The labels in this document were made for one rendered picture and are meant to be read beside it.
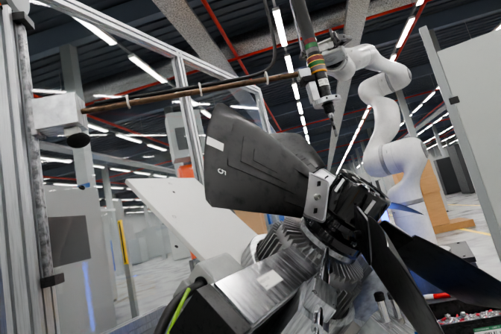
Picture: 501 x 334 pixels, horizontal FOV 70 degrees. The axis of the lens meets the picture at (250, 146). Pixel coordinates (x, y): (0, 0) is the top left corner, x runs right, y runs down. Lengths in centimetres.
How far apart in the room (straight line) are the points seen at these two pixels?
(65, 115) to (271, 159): 47
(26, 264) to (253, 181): 49
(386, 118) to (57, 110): 116
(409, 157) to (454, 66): 143
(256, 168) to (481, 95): 221
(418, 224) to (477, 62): 156
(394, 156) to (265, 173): 83
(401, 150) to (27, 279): 117
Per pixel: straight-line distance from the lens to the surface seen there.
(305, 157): 90
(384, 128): 151
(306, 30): 97
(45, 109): 90
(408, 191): 141
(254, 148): 65
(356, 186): 73
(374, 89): 166
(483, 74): 274
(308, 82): 91
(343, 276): 75
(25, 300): 87
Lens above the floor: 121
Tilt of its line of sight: 11 degrees up
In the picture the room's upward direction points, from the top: 13 degrees counter-clockwise
